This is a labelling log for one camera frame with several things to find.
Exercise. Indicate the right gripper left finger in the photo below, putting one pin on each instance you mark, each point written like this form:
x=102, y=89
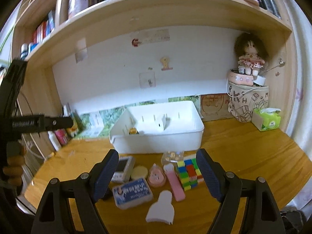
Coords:
x=54, y=214

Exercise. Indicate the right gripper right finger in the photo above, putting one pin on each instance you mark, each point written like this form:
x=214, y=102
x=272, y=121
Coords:
x=261, y=214

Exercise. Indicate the blue white card box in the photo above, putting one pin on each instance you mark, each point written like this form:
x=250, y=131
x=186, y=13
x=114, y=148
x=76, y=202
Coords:
x=132, y=194

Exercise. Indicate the white handheld game console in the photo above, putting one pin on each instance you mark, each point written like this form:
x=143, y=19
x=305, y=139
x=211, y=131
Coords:
x=124, y=169

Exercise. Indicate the colourful rubik's cube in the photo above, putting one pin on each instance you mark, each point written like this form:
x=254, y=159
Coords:
x=189, y=174

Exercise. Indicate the pink hair comb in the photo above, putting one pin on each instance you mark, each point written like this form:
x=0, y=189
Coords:
x=172, y=177

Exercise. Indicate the round yellow compact tin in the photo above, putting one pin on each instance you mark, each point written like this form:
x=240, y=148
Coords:
x=139, y=172

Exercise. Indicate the white scoop-shaped piece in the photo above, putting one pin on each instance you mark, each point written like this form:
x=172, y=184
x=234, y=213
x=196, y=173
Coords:
x=162, y=210

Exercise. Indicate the pink correction tape dispenser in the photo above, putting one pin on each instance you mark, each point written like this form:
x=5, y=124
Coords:
x=156, y=177

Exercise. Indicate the person's left hand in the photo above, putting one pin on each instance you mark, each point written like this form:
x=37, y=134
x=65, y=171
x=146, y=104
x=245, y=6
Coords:
x=14, y=170

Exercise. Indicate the white tube bottle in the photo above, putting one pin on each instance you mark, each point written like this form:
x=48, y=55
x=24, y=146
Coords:
x=54, y=141

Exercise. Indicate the pink small bottle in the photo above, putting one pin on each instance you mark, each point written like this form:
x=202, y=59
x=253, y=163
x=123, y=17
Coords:
x=62, y=136

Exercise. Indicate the orange juice carton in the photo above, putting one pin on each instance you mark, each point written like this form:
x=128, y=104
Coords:
x=76, y=127

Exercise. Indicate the green tissue pack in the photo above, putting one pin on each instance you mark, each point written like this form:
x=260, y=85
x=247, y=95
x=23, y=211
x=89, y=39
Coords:
x=266, y=118

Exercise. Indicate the clear plastic sticker box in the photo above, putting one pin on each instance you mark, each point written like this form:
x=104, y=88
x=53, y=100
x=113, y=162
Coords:
x=171, y=157

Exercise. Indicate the wooden bookshelf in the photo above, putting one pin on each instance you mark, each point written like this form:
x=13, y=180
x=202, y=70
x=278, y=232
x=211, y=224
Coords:
x=112, y=18

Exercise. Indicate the letter-printed canvas bag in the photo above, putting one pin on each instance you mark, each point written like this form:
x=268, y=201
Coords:
x=244, y=99

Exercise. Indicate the brown cardboard picture board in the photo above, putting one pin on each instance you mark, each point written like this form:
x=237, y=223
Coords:
x=214, y=107

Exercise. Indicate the white plastic storage bin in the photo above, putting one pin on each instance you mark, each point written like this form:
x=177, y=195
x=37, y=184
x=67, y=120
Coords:
x=184, y=129

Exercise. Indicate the white round tape roll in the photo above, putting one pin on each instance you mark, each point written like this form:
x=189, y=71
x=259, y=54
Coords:
x=259, y=80

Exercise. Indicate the white charger block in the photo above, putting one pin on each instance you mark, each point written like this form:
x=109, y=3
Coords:
x=162, y=123

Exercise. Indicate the pink decorated box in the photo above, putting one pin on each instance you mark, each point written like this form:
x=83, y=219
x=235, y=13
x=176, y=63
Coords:
x=240, y=79

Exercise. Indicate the brown-haired rag doll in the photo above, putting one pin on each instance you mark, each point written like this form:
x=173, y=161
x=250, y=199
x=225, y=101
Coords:
x=251, y=54

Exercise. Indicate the pony wall sticker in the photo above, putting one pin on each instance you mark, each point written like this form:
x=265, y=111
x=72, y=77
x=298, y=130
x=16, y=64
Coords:
x=165, y=64

